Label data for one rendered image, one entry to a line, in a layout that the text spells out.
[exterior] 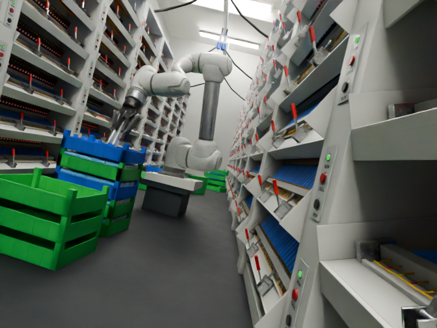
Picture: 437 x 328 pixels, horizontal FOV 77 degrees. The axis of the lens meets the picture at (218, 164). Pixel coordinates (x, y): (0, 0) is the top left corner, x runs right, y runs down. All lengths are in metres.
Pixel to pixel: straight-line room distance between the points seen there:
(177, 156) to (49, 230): 1.08
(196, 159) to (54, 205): 1.05
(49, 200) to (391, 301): 0.85
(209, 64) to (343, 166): 1.44
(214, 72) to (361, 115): 1.40
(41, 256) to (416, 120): 0.94
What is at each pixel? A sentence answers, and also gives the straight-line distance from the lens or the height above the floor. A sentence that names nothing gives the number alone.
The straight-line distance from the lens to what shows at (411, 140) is 0.33.
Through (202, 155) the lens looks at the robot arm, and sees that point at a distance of 1.77.
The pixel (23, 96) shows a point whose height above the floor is 0.50.
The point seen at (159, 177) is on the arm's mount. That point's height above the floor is 0.23.
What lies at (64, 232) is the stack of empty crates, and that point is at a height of 0.11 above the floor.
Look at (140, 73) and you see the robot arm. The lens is 1.41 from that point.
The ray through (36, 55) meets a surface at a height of 0.72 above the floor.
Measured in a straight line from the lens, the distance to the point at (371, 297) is 0.35.
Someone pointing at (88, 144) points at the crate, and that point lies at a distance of 1.29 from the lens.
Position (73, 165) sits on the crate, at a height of 0.26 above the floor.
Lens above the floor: 0.42
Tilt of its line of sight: 1 degrees down
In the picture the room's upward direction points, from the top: 13 degrees clockwise
